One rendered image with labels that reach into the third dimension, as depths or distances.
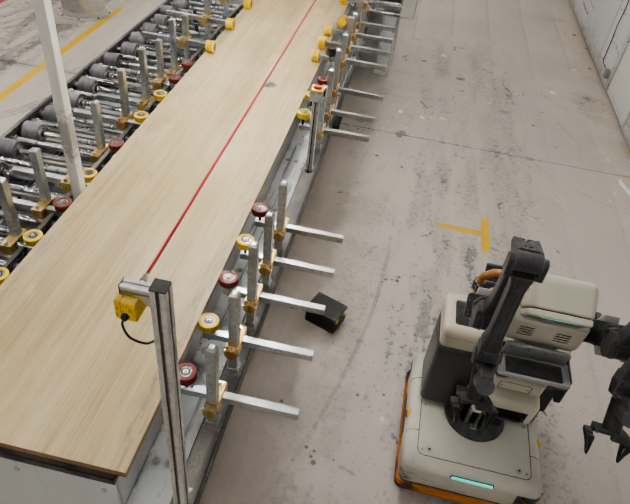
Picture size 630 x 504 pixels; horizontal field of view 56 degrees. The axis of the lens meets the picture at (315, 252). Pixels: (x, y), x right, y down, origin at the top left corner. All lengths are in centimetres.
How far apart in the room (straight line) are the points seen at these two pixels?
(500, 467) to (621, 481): 79
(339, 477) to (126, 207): 161
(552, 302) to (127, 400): 143
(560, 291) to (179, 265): 148
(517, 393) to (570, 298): 55
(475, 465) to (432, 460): 19
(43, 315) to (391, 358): 190
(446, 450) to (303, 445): 70
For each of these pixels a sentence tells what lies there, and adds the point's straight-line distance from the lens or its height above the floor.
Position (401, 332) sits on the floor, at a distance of 362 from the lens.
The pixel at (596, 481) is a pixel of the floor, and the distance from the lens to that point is 344.
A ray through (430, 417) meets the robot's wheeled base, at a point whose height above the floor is 28.
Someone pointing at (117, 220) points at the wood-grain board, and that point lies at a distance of 282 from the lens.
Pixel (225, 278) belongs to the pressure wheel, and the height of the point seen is 90.
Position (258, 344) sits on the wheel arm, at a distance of 233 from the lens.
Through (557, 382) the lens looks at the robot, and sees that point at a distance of 225.
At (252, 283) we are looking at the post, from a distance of 239.
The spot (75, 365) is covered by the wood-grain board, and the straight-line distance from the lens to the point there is 226.
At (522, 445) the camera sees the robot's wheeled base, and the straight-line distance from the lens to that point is 301.
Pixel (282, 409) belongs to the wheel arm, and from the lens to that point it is 219.
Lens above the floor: 263
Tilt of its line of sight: 41 degrees down
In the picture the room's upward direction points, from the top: 8 degrees clockwise
